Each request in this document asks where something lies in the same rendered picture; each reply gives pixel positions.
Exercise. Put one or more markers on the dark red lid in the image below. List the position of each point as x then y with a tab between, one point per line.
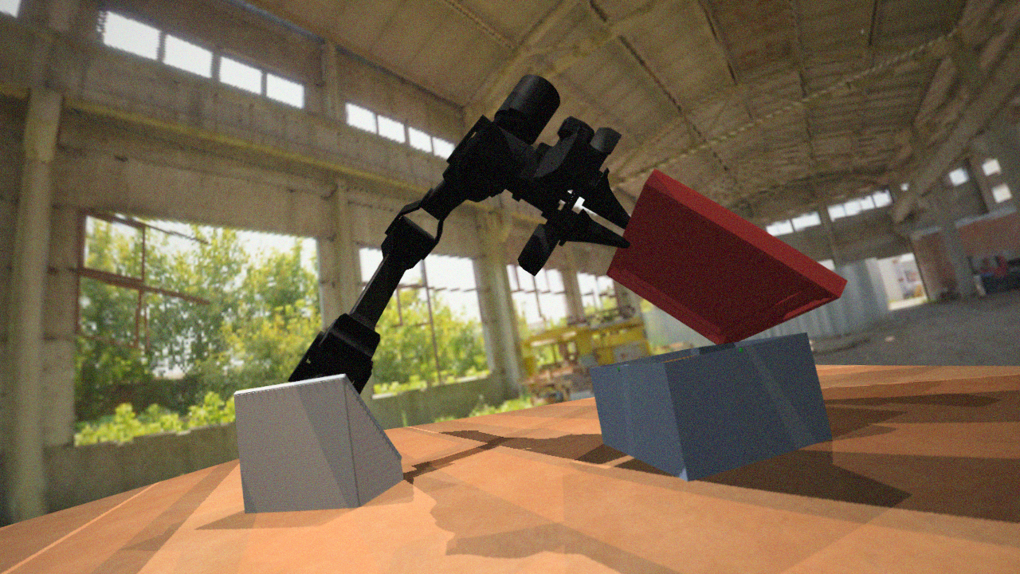
712	270

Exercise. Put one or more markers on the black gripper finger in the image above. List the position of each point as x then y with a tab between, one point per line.
603	202
584	229

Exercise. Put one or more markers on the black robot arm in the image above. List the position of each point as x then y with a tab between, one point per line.
479	167

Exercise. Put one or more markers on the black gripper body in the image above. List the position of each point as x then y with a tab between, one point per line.
546	236

